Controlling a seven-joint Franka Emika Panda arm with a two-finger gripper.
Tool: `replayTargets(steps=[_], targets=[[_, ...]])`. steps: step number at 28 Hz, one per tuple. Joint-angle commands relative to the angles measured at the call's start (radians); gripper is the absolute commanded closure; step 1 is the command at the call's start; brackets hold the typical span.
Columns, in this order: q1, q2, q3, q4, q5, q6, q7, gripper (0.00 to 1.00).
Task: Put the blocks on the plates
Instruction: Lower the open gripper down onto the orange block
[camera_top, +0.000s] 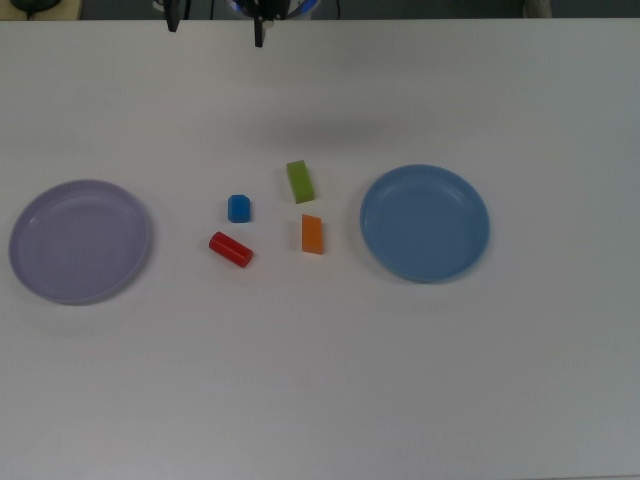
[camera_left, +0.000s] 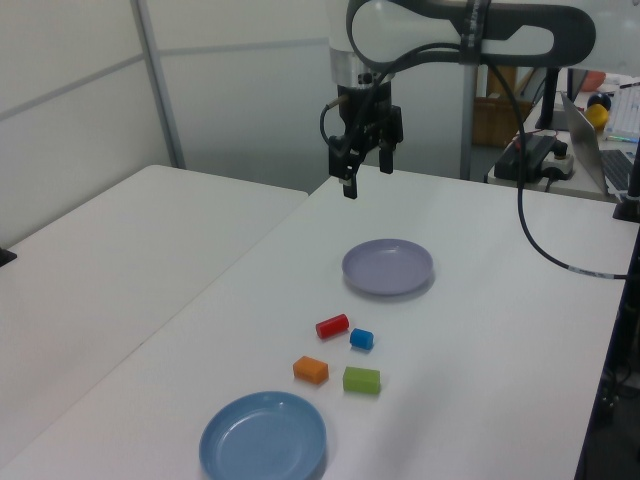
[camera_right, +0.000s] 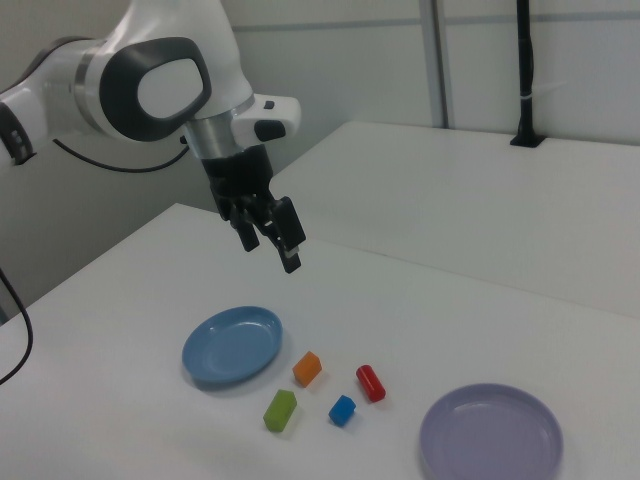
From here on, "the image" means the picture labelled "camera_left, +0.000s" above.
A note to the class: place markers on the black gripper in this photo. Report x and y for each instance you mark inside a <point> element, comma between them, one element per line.
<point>372,115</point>

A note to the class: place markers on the red cylinder block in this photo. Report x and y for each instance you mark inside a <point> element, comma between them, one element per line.
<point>331,326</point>

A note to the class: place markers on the blue hexagonal block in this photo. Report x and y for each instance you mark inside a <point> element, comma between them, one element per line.
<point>361,339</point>

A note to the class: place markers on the orange rectangular block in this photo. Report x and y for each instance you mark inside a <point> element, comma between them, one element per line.
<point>310,369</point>

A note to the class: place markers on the green rectangular block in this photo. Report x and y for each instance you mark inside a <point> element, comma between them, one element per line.
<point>360,380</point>

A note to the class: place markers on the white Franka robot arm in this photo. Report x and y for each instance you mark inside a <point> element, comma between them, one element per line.
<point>510,42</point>

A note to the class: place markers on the purple plate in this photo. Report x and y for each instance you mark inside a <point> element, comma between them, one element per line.
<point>385,265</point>

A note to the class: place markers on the woven wooden box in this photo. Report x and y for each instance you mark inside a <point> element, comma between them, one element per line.
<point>492,122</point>

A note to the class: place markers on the brown wooden desk panel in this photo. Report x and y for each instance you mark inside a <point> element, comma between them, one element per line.
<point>500,80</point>

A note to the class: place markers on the black power box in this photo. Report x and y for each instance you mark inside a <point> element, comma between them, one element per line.
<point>525,155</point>

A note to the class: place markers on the grey box with black knob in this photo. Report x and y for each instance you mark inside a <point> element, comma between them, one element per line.
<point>560,165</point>

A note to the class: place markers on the black monitor stand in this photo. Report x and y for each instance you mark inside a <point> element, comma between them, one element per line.
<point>551,100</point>

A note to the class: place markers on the silver laptop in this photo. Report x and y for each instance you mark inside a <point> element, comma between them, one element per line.
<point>582,140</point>

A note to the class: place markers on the yellow ball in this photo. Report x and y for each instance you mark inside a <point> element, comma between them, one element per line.
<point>597,119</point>

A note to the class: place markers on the dark blue ball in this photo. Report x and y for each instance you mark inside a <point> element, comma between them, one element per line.
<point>601,99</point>

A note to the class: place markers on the blue plate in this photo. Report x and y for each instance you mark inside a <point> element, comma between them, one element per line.
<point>260,440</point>

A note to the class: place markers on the grey partition post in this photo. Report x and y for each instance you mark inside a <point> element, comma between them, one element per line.
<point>160,90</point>
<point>469,125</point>

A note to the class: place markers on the black side frame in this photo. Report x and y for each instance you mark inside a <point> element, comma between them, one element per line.
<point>620,400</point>

